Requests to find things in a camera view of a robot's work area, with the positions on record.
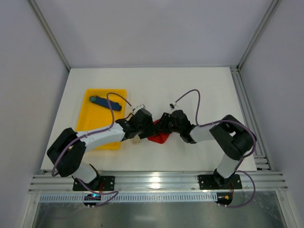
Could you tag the red paper napkin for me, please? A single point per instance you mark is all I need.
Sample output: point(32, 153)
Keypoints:
point(159, 136)

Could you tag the left aluminium frame post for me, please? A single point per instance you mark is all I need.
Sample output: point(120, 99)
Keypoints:
point(49, 33)

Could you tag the slotted cable duct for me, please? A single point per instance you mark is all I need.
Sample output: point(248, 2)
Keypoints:
point(132, 197)

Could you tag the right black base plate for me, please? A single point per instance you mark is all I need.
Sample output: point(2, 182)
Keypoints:
point(209, 182)

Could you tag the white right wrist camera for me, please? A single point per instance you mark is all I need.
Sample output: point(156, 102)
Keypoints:
point(174, 106)

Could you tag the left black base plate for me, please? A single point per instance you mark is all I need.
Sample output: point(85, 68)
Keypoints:
point(100, 183)

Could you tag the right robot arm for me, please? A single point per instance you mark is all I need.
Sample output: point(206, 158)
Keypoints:
point(233, 138)

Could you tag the blue pouch in tray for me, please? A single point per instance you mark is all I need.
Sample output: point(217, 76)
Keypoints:
point(104, 103)

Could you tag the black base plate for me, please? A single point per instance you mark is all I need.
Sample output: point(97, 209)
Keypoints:
point(209, 182)
point(100, 183)

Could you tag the aluminium front rail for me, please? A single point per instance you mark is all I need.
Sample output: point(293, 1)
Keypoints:
point(149, 181)

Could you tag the right aluminium side rail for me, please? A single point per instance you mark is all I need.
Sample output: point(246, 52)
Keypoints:
point(260, 156)

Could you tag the controller board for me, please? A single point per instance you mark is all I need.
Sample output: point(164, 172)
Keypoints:
point(224, 198)
point(91, 200)

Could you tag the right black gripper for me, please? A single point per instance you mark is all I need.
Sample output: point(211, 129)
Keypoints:
point(166, 122)

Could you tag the right aluminium frame post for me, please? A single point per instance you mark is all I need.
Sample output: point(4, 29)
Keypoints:
point(267, 16)

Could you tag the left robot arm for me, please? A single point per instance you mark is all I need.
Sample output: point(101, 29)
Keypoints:
point(67, 151)

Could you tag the right controller board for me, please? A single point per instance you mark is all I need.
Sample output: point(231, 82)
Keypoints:
point(224, 198)

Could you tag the aluminium frame post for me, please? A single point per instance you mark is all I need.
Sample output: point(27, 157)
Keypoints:
point(267, 16)
point(49, 33)

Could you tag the left controller board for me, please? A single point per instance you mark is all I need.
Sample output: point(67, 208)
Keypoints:
point(91, 200)

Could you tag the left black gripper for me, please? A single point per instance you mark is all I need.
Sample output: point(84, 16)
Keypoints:
point(147, 127)

